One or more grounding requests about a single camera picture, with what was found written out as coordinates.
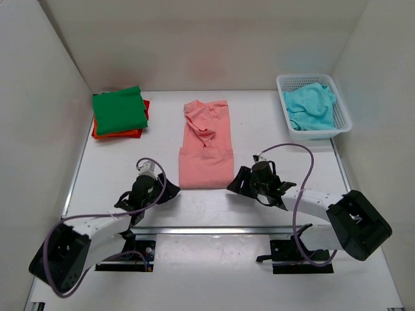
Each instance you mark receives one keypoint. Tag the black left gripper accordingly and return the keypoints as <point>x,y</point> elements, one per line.
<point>170,191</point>

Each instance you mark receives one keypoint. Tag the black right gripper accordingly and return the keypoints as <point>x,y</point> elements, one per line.
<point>244,174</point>

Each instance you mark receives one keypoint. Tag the pink t shirt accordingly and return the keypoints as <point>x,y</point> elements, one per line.
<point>206,159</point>

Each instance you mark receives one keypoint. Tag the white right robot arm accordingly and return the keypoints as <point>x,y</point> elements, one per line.
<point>352,223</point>

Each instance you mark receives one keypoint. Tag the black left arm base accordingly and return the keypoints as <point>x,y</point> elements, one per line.
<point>138,254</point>

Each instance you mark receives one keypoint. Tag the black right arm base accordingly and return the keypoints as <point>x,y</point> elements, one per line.
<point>313,255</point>

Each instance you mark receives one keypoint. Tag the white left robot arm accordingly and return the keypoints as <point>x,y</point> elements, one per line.
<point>79,244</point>

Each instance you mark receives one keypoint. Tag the red folded t shirt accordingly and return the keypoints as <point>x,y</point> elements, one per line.
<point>147,105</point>

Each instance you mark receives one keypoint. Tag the orange folded t shirt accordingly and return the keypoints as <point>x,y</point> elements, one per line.
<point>130,133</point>

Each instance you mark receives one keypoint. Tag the green folded t shirt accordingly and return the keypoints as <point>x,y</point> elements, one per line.
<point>119,111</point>

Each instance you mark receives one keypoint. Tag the turquoise t shirt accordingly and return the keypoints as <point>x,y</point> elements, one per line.
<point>310,108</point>

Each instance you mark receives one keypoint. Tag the white plastic basket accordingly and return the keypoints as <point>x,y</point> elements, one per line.
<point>293,82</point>

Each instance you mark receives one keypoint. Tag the aluminium table edge rail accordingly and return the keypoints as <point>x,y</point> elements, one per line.
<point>233,230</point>

